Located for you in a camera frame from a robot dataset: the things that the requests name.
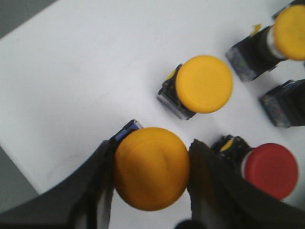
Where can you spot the yellow mushroom push button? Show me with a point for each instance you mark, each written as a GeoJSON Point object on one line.
{"type": "Point", "coordinates": [201, 85]}
{"type": "Point", "coordinates": [264, 49]}
{"type": "Point", "coordinates": [151, 166]}

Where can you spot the red mushroom push button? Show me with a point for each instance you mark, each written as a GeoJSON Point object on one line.
{"type": "Point", "coordinates": [270, 167]}

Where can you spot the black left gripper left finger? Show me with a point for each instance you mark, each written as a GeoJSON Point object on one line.
{"type": "Point", "coordinates": [81, 201]}

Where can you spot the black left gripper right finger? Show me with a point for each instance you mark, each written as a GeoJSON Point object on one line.
{"type": "Point", "coordinates": [221, 199]}

